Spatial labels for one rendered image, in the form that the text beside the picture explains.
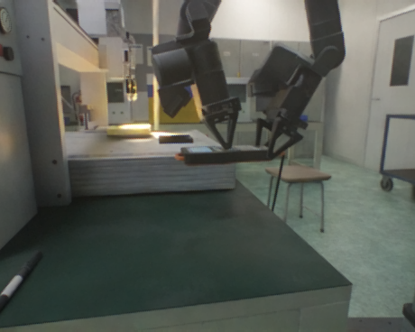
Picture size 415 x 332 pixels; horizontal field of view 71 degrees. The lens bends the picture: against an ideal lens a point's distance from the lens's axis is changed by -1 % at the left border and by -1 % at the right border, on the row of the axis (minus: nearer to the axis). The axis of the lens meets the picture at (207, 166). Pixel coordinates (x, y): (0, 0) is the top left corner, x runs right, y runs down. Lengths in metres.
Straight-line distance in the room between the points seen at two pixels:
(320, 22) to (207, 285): 0.50
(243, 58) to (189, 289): 4.62
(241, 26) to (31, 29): 4.85
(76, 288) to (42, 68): 0.48
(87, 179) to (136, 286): 0.42
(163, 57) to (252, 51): 4.45
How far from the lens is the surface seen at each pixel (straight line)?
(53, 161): 0.76
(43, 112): 0.76
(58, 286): 0.47
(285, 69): 0.65
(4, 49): 0.66
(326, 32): 0.64
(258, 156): 0.62
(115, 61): 1.32
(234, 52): 4.89
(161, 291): 0.42
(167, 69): 0.54
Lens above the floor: 0.99
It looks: 12 degrees down
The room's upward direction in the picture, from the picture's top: straight up
